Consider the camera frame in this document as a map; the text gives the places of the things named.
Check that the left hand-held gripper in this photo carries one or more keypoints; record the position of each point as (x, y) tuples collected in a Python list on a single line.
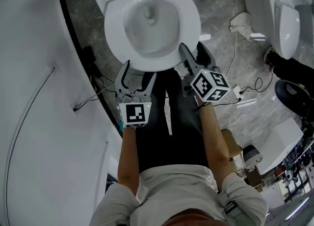
[(135, 114)]

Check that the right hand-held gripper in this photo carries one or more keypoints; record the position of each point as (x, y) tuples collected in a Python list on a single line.
[(203, 85)]

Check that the white toilet with seat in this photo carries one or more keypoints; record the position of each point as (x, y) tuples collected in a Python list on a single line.
[(112, 29)]

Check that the person's right forearm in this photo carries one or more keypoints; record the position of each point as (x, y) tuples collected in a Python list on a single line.
[(216, 141)]

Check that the person's left forearm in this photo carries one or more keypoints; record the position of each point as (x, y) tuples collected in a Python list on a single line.
[(130, 151)]

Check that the white toilet bowl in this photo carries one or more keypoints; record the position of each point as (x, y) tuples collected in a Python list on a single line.
[(149, 29)]

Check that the white toilet with chrome lever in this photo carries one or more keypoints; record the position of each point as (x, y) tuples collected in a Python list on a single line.
[(282, 11)]

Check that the blue scrubbing sponge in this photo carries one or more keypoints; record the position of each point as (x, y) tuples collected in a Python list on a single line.
[(120, 125)]

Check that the white power strip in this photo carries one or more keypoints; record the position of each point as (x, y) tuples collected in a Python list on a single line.
[(238, 91)]

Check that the black power adapter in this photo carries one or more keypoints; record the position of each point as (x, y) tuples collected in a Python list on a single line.
[(88, 56)]

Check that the white crumpled cloth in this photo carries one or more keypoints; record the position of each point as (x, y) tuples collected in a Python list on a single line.
[(241, 25)]

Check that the person's black trousers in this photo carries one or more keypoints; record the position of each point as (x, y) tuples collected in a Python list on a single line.
[(176, 127)]

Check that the labelled cardboard box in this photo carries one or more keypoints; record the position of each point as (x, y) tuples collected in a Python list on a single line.
[(230, 146)]

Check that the person's white shirt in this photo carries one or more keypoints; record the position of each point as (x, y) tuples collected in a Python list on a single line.
[(181, 190)]

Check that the large white box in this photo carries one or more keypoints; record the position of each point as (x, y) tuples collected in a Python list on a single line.
[(279, 144)]

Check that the person's head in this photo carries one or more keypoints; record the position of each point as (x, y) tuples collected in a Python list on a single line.
[(193, 220)]

